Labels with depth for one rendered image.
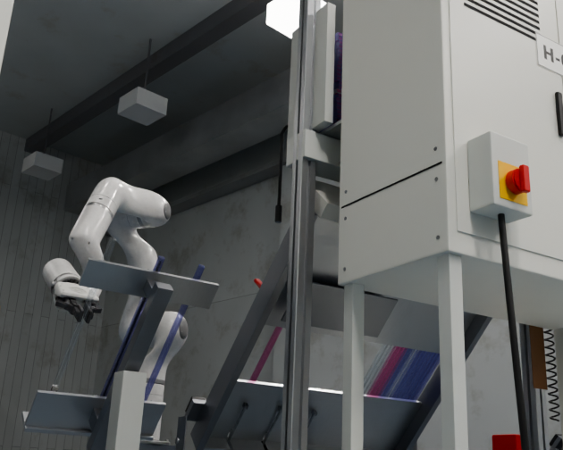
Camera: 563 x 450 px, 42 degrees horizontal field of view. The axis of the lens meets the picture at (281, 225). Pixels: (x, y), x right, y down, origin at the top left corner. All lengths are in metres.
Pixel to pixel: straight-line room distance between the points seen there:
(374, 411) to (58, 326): 10.46
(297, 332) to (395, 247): 0.30
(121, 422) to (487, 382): 5.61
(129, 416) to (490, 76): 1.09
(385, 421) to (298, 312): 0.79
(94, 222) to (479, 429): 5.45
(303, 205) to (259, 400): 0.61
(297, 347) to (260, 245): 8.17
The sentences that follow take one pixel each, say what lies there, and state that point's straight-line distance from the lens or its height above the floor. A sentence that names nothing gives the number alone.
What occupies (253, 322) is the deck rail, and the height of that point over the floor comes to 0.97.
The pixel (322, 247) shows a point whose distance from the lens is 1.76.
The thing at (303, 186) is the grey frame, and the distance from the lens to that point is 1.63.
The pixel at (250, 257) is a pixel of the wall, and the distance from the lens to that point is 9.79.
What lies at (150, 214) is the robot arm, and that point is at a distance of 2.32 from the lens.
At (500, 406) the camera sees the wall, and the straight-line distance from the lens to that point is 7.02.
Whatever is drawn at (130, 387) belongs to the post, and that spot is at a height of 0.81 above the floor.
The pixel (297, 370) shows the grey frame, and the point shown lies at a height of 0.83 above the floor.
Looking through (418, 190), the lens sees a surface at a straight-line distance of 1.36.
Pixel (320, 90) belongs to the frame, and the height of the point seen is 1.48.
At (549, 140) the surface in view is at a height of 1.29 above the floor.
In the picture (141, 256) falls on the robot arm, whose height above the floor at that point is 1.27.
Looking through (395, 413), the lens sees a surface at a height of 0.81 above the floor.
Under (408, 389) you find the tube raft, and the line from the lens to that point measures 2.23.
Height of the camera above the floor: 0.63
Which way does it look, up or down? 19 degrees up
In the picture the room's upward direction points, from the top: 3 degrees clockwise
